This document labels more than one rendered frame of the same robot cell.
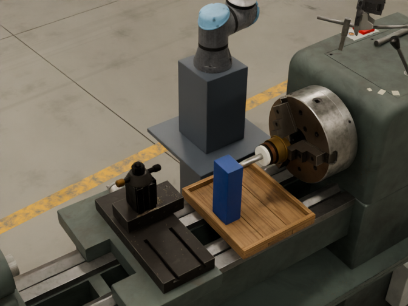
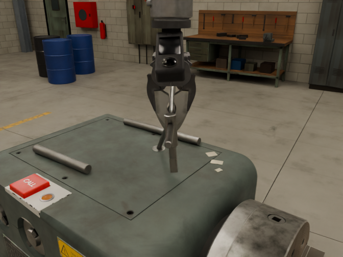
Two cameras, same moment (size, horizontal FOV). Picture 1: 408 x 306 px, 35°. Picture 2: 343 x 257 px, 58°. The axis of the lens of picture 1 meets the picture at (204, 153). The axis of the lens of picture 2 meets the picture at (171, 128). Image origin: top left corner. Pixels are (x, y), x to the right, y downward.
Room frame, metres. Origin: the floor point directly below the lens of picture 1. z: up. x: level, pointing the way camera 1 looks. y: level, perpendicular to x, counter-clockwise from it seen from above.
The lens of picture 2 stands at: (2.10, 0.04, 1.63)
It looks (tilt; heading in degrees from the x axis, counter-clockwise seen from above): 23 degrees down; 252
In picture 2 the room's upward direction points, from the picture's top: straight up
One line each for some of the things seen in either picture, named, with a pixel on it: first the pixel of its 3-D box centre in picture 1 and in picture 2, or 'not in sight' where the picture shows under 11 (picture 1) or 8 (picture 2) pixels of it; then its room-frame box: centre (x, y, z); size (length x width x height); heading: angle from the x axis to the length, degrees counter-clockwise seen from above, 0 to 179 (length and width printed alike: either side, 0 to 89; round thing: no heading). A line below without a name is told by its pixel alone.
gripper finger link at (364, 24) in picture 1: (363, 25); (179, 108); (1.91, -0.51, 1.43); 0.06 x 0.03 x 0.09; 71
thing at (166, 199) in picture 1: (148, 206); not in sight; (1.51, 0.17, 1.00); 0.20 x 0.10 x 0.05; 125
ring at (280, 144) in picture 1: (275, 150); not in sight; (1.70, -0.24, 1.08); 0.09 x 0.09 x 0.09; 35
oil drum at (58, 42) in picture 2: not in sight; (59, 60); (2.33, -7.02, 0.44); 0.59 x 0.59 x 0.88
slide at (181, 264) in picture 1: (152, 232); not in sight; (1.44, 0.16, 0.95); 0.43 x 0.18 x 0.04; 35
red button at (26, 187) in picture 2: (363, 29); (30, 186); (2.22, -0.60, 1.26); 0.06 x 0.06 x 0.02; 35
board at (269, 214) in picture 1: (246, 205); not in sight; (1.64, -0.15, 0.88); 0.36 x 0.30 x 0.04; 35
